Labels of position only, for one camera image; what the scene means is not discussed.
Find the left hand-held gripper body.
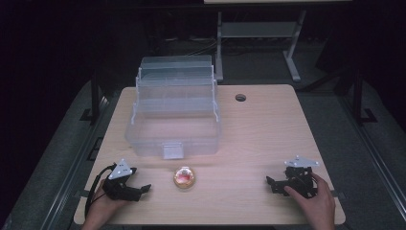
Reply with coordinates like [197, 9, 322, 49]
[101, 158, 143, 202]

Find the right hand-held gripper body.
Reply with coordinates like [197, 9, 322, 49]
[273, 155, 321, 199]

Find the clear plastic tiered storage box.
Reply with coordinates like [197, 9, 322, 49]
[124, 55, 223, 160]

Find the person's right hand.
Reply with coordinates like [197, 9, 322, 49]
[283, 172, 337, 230]

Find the person's left hand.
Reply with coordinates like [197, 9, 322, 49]
[80, 178, 127, 230]

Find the black metal stand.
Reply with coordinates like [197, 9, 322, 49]
[79, 68, 106, 124]
[349, 68, 378, 126]

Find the white metal stand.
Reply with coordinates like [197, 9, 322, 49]
[214, 10, 307, 83]

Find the black cable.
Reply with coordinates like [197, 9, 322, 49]
[84, 163, 118, 219]

